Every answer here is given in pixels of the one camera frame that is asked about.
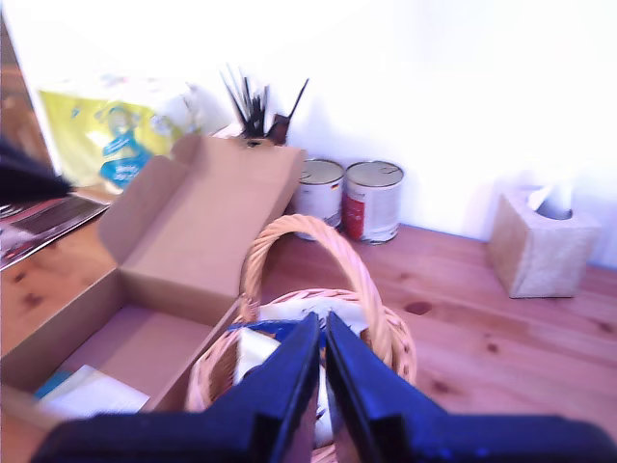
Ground woven wicker basket with handle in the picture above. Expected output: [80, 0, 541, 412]
[185, 213, 418, 463]

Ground woven tissue box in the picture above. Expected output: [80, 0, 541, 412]
[485, 190, 602, 299]

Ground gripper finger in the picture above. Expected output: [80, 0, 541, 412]
[206, 312, 322, 463]
[0, 137, 74, 203]
[326, 312, 450, 463]

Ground blue Terry's chocolate bag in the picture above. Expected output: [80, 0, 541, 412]
[226, 315, 304, 346]

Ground white label tin can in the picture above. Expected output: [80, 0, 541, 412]
[293, 158, 346, 242]

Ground brown cardboard box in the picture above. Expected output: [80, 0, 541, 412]
[0, 133, 309, 435]

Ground black sticks in wooden holder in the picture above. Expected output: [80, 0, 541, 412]
[219, 62, 310, 146]

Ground white paper leaflet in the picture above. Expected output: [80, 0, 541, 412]
[36, 364, 151, 421]

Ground yellow kitchen towel pack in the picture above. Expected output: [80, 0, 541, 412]
[38, 74, 203, 194]

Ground white tissue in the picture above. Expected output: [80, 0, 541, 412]
[527, 180, 575, 219]

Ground dark magazine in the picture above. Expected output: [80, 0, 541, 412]
[0, 192, 112, 271]

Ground red label tin can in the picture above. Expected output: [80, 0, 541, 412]
[341, 160, 405, 246]

